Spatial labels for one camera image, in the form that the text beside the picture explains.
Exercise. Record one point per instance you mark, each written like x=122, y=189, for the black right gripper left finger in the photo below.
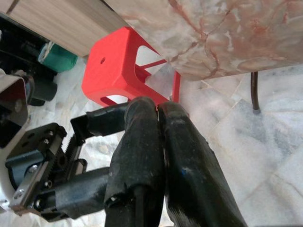
x=137, y=153

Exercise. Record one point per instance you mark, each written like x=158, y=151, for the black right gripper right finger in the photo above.
x=189, y=177

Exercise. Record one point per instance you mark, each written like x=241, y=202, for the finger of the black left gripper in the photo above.
x=78, y=196
x=106, y=120

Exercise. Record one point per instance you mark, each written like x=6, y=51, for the red plastic stool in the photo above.
x=104, y=75

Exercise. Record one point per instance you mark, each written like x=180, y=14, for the green bag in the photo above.
x=61, y=59

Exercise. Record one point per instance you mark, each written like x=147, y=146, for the dark metal table leg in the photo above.
x=255, y=89

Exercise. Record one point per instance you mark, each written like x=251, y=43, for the light wood cabinet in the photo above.
x=59, y=21

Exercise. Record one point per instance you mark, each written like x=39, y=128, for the marble table with red edge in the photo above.
x=225, y=35

